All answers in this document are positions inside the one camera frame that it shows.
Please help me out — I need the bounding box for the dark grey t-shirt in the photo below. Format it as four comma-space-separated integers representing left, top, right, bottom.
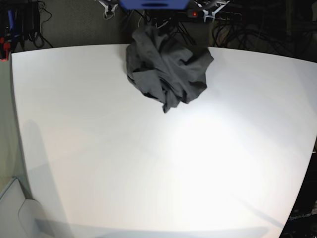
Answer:
126, 26, 214, 113

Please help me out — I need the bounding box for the black power strip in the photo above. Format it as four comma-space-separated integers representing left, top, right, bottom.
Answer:
186, 9, 242, 22

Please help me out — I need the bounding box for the black equipment rack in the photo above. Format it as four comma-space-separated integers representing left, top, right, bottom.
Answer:
0, 0, 53, 51

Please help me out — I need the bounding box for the red clamp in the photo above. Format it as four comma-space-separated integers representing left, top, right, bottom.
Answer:
0, 37, 10, 61

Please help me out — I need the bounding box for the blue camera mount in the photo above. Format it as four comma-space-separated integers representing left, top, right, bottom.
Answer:
119, 0, 189, 10

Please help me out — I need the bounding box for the white camera bracket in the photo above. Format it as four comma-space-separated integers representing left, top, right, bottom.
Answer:
98, 0, 119, 20
194, 0, 231, 23

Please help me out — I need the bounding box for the black cable bundle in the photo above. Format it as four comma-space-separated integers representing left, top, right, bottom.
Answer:
210, 17, 317, 58

